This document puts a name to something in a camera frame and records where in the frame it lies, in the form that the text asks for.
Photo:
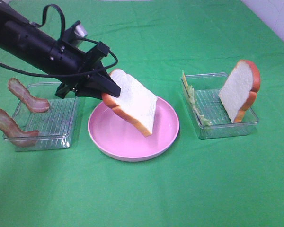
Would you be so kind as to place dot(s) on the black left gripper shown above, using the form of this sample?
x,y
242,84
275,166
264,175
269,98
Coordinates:
x,y
82,72

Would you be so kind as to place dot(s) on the bread slice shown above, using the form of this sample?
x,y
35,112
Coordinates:
x,y
136,104
240,90

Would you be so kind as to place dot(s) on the bacon strip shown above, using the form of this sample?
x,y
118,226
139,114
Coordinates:
x,y
10,128
35,105

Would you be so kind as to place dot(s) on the yellow cheese slice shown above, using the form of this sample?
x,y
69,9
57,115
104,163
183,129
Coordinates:
x,y
184,80

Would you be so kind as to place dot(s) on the green lettuce leaf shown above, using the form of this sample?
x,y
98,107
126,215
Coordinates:
x,y
193,102

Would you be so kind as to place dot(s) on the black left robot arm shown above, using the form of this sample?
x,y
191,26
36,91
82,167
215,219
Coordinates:
x,y
24,39

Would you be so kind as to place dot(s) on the pink round plate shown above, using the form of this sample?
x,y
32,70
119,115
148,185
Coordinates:
x,y
122,141

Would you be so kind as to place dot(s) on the left clear plastic tray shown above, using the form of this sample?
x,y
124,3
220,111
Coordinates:
x,y
55,126

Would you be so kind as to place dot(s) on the clear plastic tray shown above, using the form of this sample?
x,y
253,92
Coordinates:
x,y
207,87
55,126

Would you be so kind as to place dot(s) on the right clear plastic tray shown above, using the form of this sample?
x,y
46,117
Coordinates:
x,y
207,87

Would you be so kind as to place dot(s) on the green tablecloth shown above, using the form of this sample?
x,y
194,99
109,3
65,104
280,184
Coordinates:
x,y
227,182

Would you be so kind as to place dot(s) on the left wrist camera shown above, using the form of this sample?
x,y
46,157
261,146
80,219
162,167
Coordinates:
x,y
74,34

